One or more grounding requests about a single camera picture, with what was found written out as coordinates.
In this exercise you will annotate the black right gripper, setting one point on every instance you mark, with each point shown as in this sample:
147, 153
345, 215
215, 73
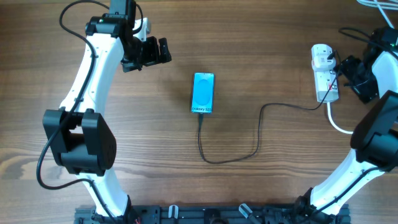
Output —
366, 92

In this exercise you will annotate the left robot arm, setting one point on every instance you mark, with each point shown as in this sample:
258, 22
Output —
77, 134

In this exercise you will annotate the white USB charger adapter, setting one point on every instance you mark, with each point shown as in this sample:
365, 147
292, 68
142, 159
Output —
322, 63

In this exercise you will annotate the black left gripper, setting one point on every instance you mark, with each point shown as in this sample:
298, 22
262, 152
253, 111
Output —
152, 56

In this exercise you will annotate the blue Galaxy S25 smartphone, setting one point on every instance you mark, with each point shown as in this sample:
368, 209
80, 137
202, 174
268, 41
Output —
203, 93

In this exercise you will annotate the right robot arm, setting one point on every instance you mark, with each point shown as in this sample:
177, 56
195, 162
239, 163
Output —
373, 142

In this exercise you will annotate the white power strip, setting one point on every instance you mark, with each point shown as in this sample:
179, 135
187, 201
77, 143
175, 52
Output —
326, 88

